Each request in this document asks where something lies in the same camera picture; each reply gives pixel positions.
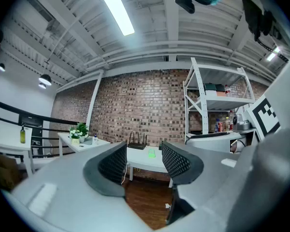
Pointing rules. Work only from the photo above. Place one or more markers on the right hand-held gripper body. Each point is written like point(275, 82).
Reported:
point(265, 116)

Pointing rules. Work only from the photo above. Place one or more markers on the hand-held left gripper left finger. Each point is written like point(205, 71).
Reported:
point(111, 165)

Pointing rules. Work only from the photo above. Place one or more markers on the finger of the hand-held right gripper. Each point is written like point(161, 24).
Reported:
point(207, 142)

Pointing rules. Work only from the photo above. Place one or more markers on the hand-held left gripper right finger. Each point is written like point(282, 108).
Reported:
point(181, 164)

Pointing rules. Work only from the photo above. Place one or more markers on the green plastic bottle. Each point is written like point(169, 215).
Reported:
point(152, 153)

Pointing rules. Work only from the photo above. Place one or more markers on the clear plastic bottle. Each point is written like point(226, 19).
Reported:
point(227, 124)

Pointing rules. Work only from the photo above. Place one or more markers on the red cap clear bottle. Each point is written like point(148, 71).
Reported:
point(227, 92)

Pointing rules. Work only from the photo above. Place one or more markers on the olive green pump bottle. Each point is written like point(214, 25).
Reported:
point(22, 135)

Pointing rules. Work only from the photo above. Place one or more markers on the white table with plants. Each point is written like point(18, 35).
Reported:
point(87, 147)

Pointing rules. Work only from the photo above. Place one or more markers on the black router with antennas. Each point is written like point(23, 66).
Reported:
point(136, 146)

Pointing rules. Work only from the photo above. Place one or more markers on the grey mat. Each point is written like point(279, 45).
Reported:
point(87, 142)

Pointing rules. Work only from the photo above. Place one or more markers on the white metal shelf rack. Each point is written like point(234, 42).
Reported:
point(222, 103)

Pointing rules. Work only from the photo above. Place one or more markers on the pale yellow flower pot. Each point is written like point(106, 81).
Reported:
point(75, 141)

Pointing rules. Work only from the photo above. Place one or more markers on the green potted plant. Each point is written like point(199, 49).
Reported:
point(82, 129)

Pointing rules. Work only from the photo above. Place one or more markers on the white flower bunch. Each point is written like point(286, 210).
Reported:
point(74, 132)

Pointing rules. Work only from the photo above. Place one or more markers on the orange flat box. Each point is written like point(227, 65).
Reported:
point(221, 94)

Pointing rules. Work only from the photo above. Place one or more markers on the small black box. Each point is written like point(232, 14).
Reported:
point(220, 88)

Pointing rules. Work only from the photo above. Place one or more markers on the dark green box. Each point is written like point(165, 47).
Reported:
point(209, 87)

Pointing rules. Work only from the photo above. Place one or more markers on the ceiling tube light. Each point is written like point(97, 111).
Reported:
point(273, 53)
point(116, 11)

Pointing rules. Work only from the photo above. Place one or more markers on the black pendant lamp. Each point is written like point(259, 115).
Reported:
point(45, 79)
point(0, 67)
point(42, 86)

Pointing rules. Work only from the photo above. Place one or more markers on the small white table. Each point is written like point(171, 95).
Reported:
point(7, 139)

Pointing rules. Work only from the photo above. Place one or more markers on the brown cardboard box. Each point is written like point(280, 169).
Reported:
point(2, 171)

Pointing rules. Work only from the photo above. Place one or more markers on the black metal railing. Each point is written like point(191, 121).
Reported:
point(4, 106)

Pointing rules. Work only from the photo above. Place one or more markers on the black head camera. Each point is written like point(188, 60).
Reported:
point(185, 2)

